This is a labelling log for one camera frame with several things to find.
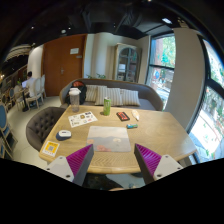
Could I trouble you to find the black and orange backpack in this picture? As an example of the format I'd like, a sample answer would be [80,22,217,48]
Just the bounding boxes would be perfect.
[64,80,88,106]

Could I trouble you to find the blue chair at left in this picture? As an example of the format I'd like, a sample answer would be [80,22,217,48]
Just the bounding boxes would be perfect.
[0,103,18,160]

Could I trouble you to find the teal lighter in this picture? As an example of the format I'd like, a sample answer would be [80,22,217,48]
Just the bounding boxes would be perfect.
[126,124,138,129]

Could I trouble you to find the right striped cushion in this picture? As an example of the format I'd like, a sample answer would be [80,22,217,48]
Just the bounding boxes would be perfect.
[120,89,140,106]

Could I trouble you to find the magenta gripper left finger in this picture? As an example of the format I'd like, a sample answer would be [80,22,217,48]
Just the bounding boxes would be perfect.
[45,145,94,186]

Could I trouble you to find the white sticker sheet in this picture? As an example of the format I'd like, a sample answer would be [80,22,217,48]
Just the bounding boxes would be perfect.
[68,111,97,128]

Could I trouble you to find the striped cushion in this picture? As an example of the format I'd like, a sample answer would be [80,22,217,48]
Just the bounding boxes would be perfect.
[120,89,140,106]
[86,85,106,102]
[95,86,123,106]

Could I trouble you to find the white wrapped packet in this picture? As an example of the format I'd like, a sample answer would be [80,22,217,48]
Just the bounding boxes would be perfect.
[132,110,140,121]

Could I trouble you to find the middle striped cushion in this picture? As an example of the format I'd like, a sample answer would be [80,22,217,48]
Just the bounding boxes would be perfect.
[95,86,123,106]

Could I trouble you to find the grey curved sofa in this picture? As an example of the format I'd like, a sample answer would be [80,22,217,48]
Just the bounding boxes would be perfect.
[59,78,164,112]

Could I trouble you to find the seated person in white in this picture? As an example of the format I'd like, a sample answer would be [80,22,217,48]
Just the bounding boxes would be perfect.
[22,71,35,97]

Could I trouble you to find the grey tufted armchair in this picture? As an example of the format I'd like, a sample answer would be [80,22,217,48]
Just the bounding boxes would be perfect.
[26,107,65,151]

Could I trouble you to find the glass door display cabinet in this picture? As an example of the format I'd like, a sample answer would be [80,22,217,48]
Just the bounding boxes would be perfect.
[113,43,141,82]

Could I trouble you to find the orange wooden door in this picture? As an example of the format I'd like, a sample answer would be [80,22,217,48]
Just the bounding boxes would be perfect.
[42,34,87,96]

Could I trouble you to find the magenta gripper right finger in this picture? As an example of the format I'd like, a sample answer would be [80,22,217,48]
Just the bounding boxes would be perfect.
[134,144,182,184]

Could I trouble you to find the left striped cushion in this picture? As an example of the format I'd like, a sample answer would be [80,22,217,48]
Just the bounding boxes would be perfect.
[86,85,106,102]

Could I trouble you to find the clear plastic shaker bottle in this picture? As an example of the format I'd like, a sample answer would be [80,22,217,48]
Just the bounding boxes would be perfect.
[69,88,81,112]

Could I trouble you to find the white dining chair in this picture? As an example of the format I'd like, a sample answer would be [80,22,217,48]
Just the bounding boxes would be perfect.
[26,78,43,105]

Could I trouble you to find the yellow QR code card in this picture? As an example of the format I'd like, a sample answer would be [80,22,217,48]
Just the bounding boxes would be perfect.
[42,141,60,157]

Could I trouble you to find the green drink can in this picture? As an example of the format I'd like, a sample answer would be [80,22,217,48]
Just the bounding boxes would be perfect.
[103,97,111,116]

